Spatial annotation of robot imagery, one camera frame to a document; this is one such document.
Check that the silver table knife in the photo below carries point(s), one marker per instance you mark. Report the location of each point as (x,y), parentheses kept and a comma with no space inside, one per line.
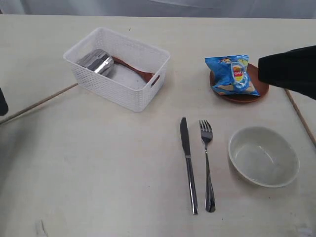
(187,152)

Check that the silver fork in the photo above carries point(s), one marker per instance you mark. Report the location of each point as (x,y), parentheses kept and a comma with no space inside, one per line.
(206,137)

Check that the white perforated plastic basket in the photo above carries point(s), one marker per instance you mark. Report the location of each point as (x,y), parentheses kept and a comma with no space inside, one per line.
(122,85)

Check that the brown wooden chopstick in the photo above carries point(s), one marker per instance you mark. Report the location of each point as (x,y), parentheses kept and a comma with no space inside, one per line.
(15,115)
(301,118)

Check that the brown round plate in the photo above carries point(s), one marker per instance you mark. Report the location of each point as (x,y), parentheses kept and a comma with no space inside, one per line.
(256,84)

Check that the shiny steel cup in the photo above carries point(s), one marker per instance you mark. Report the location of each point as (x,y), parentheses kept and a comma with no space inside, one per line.
(98,61)

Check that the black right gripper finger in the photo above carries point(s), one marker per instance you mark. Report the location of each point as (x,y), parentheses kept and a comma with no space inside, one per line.
(293,70)

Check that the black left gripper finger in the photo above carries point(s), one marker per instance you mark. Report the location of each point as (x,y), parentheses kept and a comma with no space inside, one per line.
(3,104)

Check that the brown wooden spoon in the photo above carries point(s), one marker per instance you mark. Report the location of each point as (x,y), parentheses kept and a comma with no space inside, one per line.
(146,76)

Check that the blue chip bag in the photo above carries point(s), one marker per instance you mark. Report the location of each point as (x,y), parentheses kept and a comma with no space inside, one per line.
(230,75)

